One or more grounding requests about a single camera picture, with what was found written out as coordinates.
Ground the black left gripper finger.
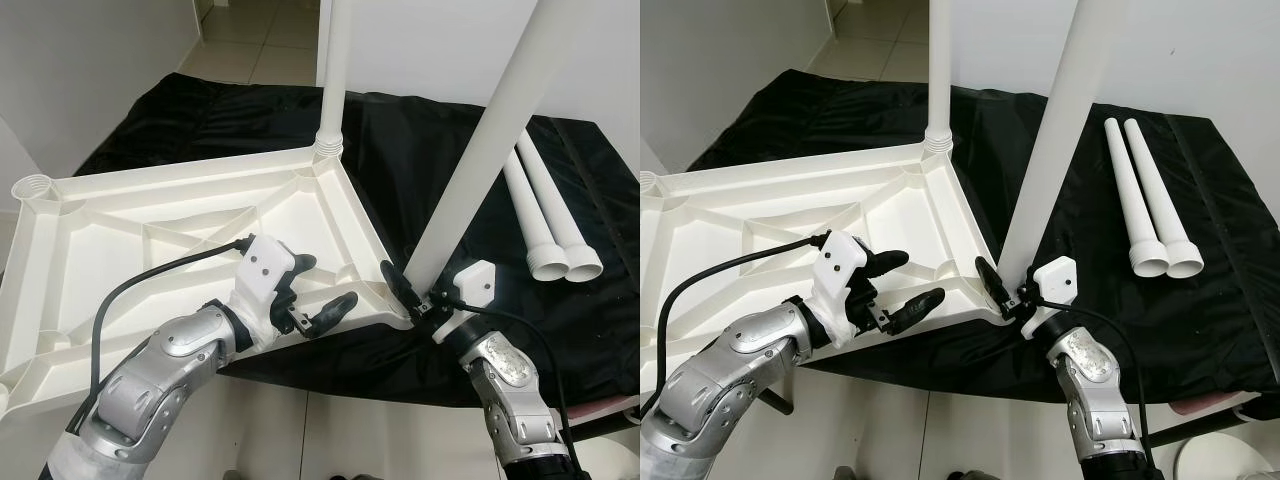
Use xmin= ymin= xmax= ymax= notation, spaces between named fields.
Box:
xmin=856 ymin=249 xmax=911 ymax=292
xmin=303 ymin=291 xmax=360 ymax=334
xmin=886 ymin=287 xmax=948 ymax=337
xmin=272 ymin=252 xmax=319 ymax=296

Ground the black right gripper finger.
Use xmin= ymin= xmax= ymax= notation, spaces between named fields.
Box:
xmin=974 ymin=256 xmax=1018 ymax=320
xmin=380 ymin=259 xmax=427 ymax=318

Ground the white plastic table top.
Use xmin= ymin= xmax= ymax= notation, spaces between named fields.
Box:
xmin=640 ymin=140 xmax=1009 ymax=386
xmin=0 ymin=143 xmax=416 ymax=421

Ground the white plastic table leg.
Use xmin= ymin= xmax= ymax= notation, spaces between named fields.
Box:
xmin=997 ymin=0 xmax=1131 ymax=286
xmin=1104 ymin=118 xmax=1171 ymax=278
xmin=1123 ymin=118 xmax=1205 ymax=279
xmin=405 ymin=0 xmax=594 ymax=291
xmin=500 ymin=150 xmax=571 ymax=281
xmin=925 ymin=0 xmax=956 ymax=156
xmin=515 ymin=140 xmax=604 ymax=282
xmin=315 ymin=0 xmax=353 ymax=161

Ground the black table cloth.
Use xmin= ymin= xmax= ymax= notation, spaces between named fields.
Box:
xmin=690 ymin=68 xmax=1280 ymax=401
xmin=75 ymin=72 xmax=641 ymax=409

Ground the white round floor fan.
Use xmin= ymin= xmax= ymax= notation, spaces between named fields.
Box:
xmin=1170 ymin=435 xmax=1280 ymax=480

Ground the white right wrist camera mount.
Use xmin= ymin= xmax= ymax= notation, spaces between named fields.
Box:
xmin=432 ymin=260 xmax=498 ymax=344
xmin=1020 ymin=256 xmax=1079 ymax=341

